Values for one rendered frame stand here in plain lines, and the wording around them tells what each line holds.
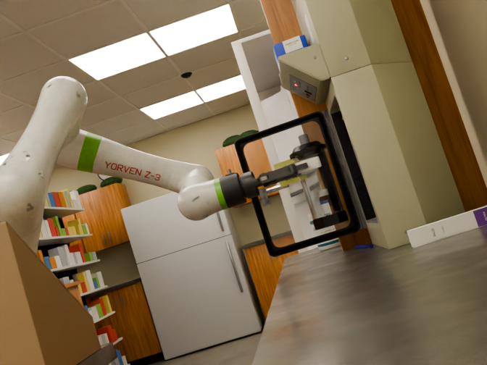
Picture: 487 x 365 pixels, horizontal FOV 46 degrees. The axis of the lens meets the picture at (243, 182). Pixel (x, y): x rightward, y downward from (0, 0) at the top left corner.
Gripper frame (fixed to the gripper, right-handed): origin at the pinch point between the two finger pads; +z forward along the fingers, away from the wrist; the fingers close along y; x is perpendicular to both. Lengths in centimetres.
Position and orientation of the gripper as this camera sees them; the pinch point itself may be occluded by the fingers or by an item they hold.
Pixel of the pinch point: (311, 165)
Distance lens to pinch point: 163.1
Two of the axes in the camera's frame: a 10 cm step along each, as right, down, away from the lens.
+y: 1.0, 0.6, 9.9
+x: 2.9, 9.5, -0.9
